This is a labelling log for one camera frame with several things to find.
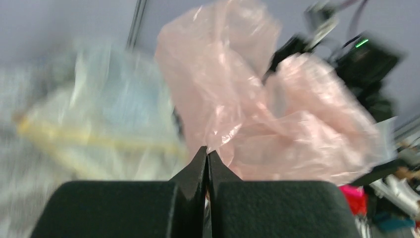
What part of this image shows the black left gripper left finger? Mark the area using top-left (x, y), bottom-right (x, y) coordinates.
top-left (31, 147), bottom-right (207, 238)

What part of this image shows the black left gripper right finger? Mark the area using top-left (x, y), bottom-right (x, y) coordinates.
top-left (208, 152), bottom-right (360, 238)

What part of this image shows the pink plastic trash bag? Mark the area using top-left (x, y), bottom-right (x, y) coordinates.
top-left (155, 0), bottom-right (384, 185)

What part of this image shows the clear yellow-rimmed plastic bag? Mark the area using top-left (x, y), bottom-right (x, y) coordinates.
top-left (17, 44), bottom-right (189, 180)

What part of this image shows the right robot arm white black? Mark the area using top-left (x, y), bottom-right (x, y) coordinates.
top-left (327, 0), bottom-right (420, 233)

